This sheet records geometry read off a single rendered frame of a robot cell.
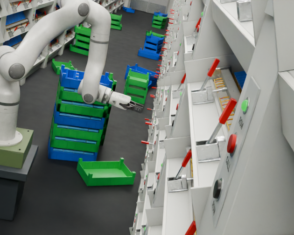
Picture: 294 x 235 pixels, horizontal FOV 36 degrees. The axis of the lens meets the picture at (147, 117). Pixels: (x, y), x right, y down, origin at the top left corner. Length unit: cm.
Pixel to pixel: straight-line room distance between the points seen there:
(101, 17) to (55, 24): 23
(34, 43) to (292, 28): 180
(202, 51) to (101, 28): 120
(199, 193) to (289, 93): 19
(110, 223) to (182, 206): 154
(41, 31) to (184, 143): 115
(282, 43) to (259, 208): 12
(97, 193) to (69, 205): 23
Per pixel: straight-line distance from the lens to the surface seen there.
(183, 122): 106
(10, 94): 210
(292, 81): 29
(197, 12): 171
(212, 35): 102
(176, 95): 157
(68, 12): 204
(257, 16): 40
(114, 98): 226
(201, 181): 57
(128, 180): 277
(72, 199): 253
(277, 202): 35
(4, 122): 215
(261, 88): 35
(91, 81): 219
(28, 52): 204
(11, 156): 215
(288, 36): 31
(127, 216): 249
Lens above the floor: 130
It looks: 19 degrees down
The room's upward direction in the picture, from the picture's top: 14 degrees clockwise
